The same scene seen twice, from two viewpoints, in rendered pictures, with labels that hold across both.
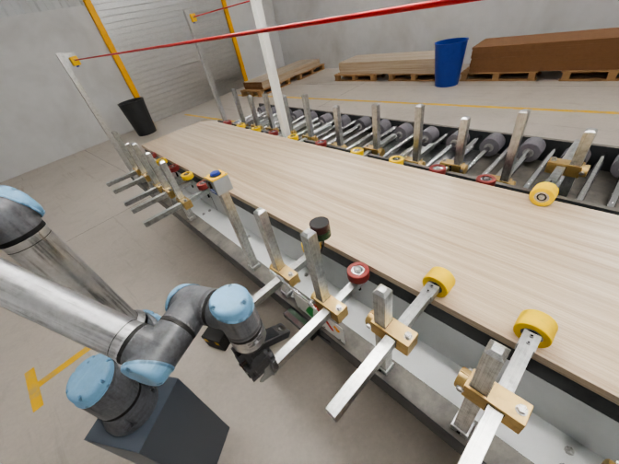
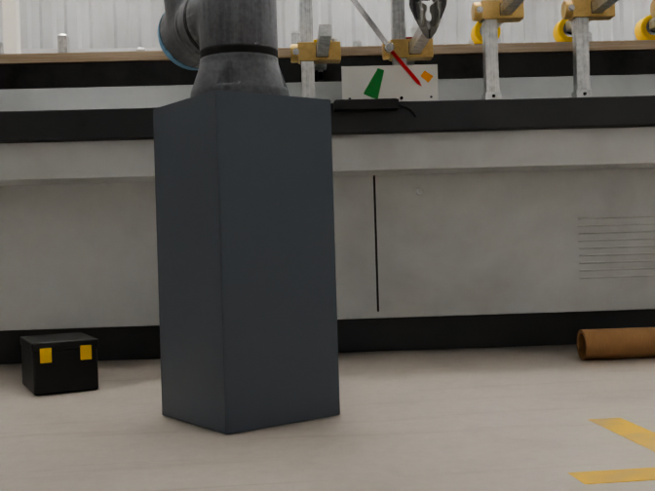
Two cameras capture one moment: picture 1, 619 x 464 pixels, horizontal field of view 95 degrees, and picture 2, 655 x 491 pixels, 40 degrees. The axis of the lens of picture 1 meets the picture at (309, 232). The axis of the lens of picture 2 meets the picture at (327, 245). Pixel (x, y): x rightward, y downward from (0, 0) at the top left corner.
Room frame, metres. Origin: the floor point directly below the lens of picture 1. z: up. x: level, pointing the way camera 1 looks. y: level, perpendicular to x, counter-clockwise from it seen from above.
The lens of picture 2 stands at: (-0.57, 2.17, 0.33)
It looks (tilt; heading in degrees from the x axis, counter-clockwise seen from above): 0 degrees down; 304
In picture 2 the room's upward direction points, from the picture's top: 2 degrees counter-clockwise
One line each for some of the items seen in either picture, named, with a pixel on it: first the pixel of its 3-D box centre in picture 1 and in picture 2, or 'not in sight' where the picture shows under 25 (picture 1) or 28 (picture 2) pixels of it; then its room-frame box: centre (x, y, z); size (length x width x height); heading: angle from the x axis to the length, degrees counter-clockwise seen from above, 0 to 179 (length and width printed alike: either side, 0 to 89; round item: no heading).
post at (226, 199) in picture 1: (239, 232); not in sight; (1.05, 0.31, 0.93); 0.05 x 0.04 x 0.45; 36
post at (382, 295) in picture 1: (383, 341); (489, 41); (0.43, -0.14, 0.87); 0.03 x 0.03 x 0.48; 36
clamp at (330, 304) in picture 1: (329, 304); (406, 50); (0.62, -0.01, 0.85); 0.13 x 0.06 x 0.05; 36
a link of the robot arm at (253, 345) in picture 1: (248, 334); not in sight; (0.43, 0.21, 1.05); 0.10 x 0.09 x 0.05; 36
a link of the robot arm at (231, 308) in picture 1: (236, 313); not in sight; (0.44, 0.21, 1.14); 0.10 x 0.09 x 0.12; 63
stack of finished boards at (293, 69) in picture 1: (284, 73); not in sight; (9.18, -0.30, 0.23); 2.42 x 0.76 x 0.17; 132
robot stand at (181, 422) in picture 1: (170, 432); (245, 259); (0.54, 0.81, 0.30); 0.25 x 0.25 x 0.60; 70
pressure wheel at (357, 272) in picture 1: (358, 279); not in sight; (0.69, -0.14, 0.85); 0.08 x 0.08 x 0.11
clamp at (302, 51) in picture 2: (284, 272); (315, 53); (0.82, 0.14, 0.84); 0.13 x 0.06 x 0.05; 36
